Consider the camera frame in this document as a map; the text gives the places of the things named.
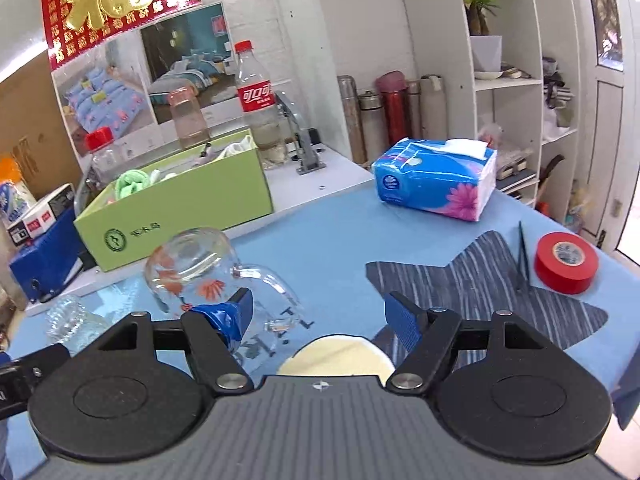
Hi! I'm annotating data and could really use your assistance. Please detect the brown cardboard sheet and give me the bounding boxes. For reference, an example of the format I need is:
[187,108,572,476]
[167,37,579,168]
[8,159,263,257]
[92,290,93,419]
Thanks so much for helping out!
[0,50,86,201]

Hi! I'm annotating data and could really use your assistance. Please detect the blue machine housing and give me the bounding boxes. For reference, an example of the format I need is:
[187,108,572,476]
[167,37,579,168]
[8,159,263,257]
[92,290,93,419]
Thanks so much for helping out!
[9,207,93,306]

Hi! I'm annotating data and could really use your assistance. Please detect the black pen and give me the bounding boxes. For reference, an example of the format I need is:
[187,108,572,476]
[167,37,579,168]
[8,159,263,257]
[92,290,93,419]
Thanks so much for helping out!
[517,220,532,293]

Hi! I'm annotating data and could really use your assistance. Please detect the slim steel thermos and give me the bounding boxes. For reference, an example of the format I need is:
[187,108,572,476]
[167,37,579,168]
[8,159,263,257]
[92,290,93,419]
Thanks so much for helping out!
[405,80,423,140]

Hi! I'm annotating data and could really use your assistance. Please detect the grey flask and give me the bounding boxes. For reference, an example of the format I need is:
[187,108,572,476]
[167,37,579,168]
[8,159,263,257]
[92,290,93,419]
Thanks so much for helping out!
[357,91,388,161]

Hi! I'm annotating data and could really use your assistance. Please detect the white box red label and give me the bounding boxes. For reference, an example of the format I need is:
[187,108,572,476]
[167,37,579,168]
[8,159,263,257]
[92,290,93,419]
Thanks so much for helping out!
[21,195,58,241]

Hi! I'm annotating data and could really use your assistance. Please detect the silver thermos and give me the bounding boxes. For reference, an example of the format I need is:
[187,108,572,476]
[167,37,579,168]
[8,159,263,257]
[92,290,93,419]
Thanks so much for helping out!
[336,75,366,163]

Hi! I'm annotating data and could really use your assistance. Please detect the cream round pad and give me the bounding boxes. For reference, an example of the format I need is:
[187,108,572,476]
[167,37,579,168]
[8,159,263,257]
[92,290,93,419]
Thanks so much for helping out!
[276,336,396,377]

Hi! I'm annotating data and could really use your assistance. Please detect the green cardboard box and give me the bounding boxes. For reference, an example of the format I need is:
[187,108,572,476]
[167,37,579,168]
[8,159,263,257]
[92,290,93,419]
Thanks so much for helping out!
[73,129,275,273]

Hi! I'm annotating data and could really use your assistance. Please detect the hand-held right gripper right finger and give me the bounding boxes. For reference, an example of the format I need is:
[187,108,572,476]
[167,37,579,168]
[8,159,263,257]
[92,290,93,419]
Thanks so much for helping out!
[384,290,563,395]

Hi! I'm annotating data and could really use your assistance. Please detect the floral print glass cup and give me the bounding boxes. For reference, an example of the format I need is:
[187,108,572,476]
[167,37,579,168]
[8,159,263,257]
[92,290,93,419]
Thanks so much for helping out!
[144,227,241,318]

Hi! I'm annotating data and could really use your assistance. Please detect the cola bottle red label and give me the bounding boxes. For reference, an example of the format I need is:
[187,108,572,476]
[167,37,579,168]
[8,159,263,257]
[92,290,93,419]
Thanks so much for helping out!
[234,40,288,170]

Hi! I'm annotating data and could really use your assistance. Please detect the black and white box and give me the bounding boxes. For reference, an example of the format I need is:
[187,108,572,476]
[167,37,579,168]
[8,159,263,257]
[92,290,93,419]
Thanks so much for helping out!
[45,183,77,221]

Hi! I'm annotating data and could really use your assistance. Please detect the grey striped cloth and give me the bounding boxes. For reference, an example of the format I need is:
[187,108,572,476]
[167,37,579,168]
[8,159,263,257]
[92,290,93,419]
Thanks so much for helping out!
[365,230,610,366]

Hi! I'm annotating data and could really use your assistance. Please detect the beige thermos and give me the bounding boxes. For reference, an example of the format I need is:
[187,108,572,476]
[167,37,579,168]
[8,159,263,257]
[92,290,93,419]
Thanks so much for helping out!
[419,75,447,141]

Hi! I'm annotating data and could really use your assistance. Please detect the clear bottle red cap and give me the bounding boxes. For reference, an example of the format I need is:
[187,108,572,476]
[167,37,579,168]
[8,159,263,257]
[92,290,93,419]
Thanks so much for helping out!
[84,126,126,186]

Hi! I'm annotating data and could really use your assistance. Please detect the wall poster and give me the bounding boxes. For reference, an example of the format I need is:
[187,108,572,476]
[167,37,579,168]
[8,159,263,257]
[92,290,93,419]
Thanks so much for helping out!
[51,1,241,158]

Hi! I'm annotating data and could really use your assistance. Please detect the red tape roll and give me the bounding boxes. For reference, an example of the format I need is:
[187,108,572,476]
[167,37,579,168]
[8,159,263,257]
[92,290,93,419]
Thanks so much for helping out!
[534,231,599,295]

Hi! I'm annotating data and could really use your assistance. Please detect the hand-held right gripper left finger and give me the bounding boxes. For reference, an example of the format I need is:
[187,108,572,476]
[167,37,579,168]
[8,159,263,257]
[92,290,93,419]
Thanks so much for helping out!
[87,287,255,395]

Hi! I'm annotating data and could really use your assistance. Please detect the white door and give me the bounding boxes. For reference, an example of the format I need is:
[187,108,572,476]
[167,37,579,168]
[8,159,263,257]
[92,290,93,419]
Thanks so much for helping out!
[575,0,640,261]

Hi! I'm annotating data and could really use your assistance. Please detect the blue table mat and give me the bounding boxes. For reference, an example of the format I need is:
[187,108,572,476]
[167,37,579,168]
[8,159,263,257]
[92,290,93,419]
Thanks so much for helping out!
[0,180,640,480]

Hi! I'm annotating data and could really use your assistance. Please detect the white shelf unit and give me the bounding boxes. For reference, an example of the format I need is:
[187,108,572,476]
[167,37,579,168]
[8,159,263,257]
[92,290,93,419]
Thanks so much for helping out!
[400,0,583,233]

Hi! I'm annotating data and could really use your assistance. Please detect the pink tinted plastic bottle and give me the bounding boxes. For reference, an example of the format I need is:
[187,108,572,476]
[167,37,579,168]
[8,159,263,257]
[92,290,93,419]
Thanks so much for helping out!
[167,86,211,150]

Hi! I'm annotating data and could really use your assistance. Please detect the red thermos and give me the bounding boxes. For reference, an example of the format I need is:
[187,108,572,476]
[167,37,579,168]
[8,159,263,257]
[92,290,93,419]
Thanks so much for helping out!
[376,71,408,146]

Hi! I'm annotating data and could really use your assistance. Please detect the blue tissue pack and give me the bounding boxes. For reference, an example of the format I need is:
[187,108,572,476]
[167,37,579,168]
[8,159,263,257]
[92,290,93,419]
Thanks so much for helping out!
[372,137,498,222]

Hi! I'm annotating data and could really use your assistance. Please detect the green towel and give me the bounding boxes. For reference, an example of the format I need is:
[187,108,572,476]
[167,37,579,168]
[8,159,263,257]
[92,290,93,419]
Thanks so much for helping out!
[115,170,151,198]

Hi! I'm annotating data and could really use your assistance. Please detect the white plant pot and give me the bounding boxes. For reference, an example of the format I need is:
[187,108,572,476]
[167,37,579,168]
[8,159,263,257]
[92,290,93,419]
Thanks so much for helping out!
[470,35,503,73]

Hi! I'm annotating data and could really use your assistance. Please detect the clear textured glass jar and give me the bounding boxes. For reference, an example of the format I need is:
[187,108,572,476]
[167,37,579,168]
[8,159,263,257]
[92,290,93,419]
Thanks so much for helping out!
[46,294,113,356]

